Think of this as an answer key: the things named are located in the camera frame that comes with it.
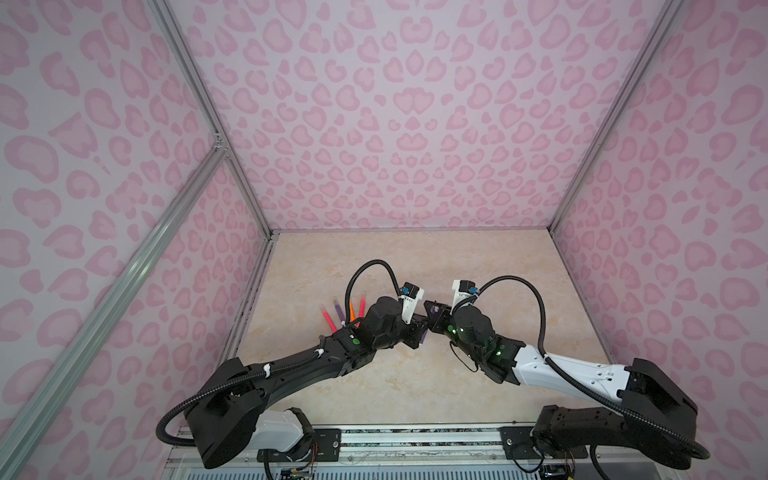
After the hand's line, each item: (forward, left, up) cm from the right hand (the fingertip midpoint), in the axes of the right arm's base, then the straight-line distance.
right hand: (422, 304), depth 78 cm
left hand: (-4, -3, -1) cm, 5 cm away
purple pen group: (-7, 0, -4) cm, 8 cm away
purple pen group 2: (+7, +26, -18) cm, 32 cm away
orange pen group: (-9, +16, +11) cm, 22 cm away
